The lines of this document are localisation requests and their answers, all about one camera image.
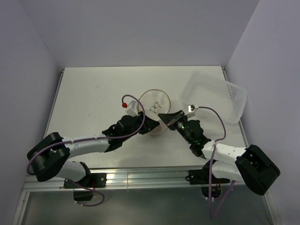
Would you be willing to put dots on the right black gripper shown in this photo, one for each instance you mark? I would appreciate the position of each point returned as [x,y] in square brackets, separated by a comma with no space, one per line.
[168,118]

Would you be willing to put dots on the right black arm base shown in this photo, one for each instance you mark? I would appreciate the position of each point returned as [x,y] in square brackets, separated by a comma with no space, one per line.
[201,177]

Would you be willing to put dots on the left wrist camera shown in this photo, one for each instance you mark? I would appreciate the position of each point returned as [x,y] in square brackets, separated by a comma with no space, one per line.
[131,108]

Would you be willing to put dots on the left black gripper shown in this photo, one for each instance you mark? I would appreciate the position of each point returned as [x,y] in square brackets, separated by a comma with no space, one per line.
[149,125]

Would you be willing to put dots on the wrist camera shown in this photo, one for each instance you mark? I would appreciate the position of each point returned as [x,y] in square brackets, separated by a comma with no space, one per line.
[191,110]
[131,108]

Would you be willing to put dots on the clear plastic perforated basket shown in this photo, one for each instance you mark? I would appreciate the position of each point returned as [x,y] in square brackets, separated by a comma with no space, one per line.
[226,98]

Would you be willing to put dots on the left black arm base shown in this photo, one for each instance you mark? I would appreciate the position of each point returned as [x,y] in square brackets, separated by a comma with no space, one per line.
[86,189]

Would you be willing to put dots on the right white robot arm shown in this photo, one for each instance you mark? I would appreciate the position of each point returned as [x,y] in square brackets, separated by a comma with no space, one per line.
[225,163]

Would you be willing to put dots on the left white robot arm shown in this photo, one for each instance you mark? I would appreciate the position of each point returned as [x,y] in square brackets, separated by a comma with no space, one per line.
[51,157]

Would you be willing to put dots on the aluminium rail frame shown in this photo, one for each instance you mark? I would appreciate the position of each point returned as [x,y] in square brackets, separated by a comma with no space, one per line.
[146,177]

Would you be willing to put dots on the white mesh laundry bag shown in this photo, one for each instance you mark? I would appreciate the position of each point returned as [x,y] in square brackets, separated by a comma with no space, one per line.
[156,101]

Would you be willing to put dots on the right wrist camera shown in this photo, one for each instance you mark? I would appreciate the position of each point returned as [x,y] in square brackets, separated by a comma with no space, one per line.
[191,110]

